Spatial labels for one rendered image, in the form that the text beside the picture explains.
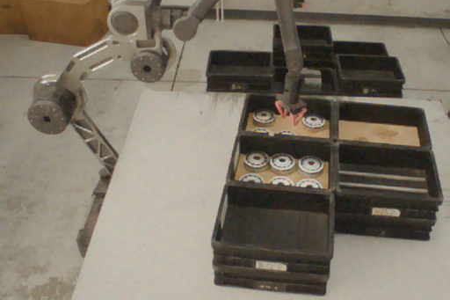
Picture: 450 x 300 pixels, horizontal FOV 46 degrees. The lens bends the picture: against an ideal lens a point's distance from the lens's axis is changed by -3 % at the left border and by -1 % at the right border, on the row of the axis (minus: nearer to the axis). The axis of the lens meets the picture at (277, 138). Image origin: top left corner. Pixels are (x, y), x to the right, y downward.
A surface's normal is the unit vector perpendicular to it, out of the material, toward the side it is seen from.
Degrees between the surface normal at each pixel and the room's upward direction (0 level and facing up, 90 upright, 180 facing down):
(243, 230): 0
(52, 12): 88
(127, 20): 90
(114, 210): 0
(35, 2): 88
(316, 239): 0
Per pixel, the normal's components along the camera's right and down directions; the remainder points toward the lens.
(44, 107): 0.01, 0.62
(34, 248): 0.04, -0.79
